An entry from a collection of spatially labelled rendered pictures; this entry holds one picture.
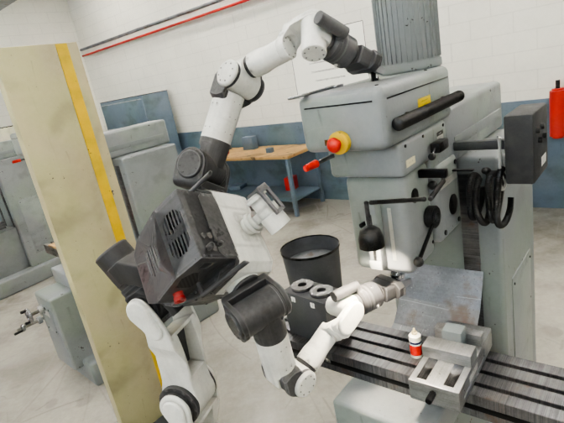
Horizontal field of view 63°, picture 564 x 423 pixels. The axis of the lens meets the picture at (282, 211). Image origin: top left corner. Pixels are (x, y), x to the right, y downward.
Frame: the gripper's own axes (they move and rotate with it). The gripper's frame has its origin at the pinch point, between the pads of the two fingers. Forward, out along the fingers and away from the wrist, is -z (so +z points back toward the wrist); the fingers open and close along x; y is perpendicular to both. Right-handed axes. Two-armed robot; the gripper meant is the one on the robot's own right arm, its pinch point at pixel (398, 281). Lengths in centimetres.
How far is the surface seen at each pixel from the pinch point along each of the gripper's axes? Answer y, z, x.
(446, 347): 16.7, 0.8, -18.5
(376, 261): -13.2, 12.3, -4.5
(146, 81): -101, -169, 800
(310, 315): 16.1, 18.4, 29.6
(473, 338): 17.9, -10.0, -20.3
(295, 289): 7.9, 18.5, 36.9
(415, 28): -78, -18, 0
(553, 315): 121, -192, 53
